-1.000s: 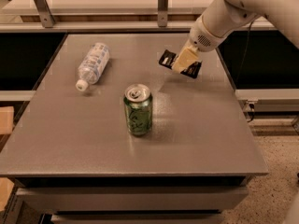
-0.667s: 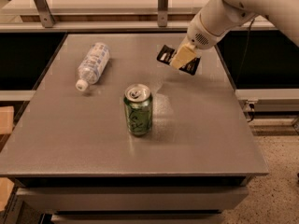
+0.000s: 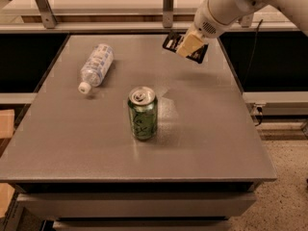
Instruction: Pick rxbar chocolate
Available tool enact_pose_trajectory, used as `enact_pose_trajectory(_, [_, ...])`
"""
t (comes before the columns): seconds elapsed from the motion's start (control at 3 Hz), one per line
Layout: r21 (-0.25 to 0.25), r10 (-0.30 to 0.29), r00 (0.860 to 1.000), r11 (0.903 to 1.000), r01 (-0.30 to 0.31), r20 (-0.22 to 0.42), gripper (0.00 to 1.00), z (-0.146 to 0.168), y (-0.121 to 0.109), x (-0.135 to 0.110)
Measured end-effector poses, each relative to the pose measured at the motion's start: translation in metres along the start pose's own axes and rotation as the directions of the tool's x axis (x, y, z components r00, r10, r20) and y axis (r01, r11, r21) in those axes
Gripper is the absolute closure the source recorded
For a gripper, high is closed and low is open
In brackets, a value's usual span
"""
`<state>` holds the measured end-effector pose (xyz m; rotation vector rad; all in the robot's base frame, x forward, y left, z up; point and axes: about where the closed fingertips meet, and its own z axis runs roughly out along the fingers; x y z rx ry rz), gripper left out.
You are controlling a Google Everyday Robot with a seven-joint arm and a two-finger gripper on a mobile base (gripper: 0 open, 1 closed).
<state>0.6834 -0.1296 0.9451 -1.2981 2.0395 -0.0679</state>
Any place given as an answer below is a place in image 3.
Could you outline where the green soda can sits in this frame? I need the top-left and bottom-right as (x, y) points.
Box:
(128, 87), (158, 141)

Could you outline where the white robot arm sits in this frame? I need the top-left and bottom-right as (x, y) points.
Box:
(176, 0), (308, 57)

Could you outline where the left metal rail bracket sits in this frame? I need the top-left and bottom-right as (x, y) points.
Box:
(35, 0), (57, 29)

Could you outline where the middle metal rail bracket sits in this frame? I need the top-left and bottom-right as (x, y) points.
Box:
(163, 0), (174, 28)

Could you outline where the black rxbar chocolate wrapper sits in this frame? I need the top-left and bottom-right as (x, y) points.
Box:
(163, 31), (208, 64)

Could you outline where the right metal rail bracket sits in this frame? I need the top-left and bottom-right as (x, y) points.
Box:
(239, 13), (253, 28)

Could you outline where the metal rail bracket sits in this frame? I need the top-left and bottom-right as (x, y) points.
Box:
(35, 0), (57, 29)
(239, 13), (253, 28)
(163, 0), (174, 28)

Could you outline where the grey drawer cabinet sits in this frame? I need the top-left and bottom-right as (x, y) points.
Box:
(17, 187), (256, 231)

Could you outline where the black cable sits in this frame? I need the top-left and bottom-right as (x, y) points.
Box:
(243, 18), (264, 88)

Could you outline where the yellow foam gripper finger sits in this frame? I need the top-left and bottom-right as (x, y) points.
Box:
(176, 31), (204, 57)

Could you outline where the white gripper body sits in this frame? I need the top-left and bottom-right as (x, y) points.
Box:
(193, 0), (240, 39)

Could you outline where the clear plastic water bottle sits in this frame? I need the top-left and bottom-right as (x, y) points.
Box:
(78, 43), (114, 94)

